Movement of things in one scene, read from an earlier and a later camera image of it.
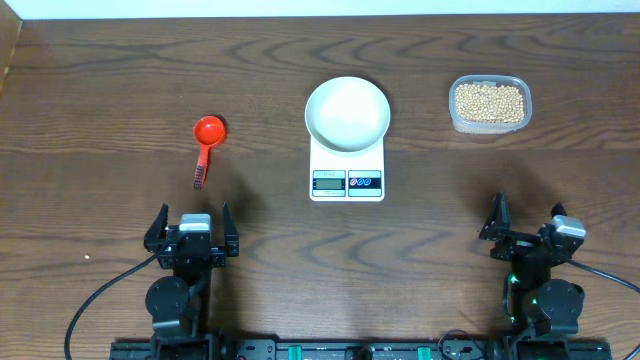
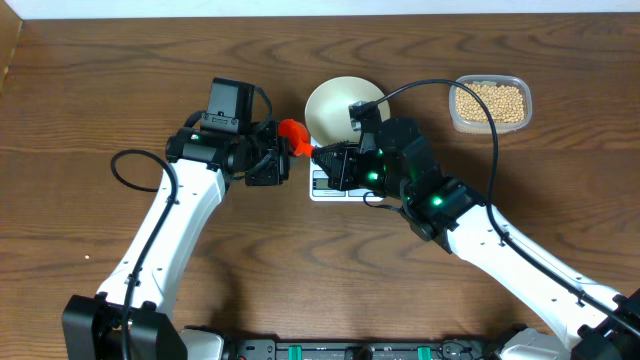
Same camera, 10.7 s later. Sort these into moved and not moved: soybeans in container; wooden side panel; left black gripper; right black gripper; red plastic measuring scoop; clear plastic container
Moved: left black gripper; red plastic measuring scoop; right black gripper
Not moved: wooden side panel; clear plastic container; soybeans in container
